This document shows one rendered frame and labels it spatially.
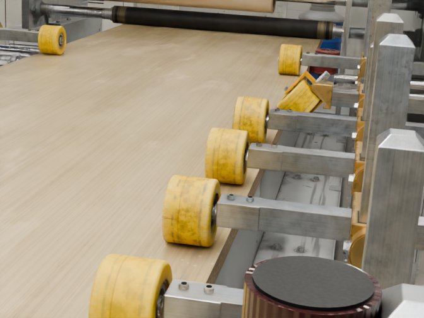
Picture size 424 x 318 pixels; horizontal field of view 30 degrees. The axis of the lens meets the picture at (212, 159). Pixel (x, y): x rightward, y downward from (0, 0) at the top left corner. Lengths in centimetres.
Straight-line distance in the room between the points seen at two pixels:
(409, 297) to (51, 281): 55
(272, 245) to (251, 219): 81
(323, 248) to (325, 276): 136
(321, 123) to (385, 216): 81
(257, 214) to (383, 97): 20
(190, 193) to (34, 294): 21
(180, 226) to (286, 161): 29
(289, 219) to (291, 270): 54
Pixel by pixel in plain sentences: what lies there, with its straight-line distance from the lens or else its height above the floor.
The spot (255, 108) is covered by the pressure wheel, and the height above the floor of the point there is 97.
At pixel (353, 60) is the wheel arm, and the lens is 212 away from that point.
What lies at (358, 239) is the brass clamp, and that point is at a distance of 83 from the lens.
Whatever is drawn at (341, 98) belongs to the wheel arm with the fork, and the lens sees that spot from 163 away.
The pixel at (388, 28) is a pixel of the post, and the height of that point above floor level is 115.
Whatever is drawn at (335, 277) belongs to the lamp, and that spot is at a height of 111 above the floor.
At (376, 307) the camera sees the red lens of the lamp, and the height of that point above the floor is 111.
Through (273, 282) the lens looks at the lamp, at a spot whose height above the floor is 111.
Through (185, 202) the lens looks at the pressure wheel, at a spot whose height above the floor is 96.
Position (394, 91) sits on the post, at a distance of 82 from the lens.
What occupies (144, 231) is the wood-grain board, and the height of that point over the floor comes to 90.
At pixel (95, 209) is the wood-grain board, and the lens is 105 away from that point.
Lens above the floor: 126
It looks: 16 degrees down
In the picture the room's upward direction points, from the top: 3 degrees clockwise
